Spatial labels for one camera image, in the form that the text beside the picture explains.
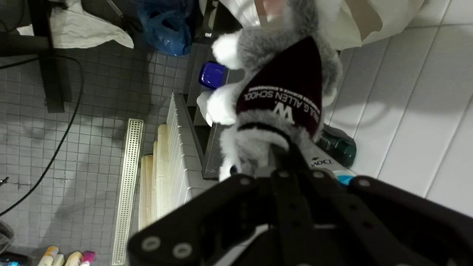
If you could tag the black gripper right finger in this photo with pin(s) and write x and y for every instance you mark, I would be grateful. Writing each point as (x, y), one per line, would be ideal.
(393, 221)

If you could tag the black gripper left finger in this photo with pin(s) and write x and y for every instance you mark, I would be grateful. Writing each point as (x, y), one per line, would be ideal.
(207, 221)

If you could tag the grey husky plush doll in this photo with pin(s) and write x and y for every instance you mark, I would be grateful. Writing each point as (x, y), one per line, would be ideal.
(281, 82)

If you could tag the blue plastic bag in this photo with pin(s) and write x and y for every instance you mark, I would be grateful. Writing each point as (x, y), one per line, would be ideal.
(164, 26)

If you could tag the white red plastic bag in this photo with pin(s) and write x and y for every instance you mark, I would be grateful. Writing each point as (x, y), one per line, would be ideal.
(374, 19)

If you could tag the white mesh basket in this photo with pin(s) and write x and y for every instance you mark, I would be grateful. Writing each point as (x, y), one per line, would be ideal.
(170, 162)

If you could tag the white bottle blue cap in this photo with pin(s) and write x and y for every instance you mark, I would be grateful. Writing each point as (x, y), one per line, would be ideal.
(327, 164)

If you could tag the dark green bottle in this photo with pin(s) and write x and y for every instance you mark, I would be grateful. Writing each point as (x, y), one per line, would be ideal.
(339, 144)

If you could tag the blue capped bottle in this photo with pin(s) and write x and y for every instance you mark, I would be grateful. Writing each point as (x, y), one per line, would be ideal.
(213, 74)

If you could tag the black metal stand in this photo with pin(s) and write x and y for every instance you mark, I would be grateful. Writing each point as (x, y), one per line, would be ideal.
(49, 63)

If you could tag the white crumpled cloth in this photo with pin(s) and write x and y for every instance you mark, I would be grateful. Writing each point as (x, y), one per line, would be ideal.
(83, 26)

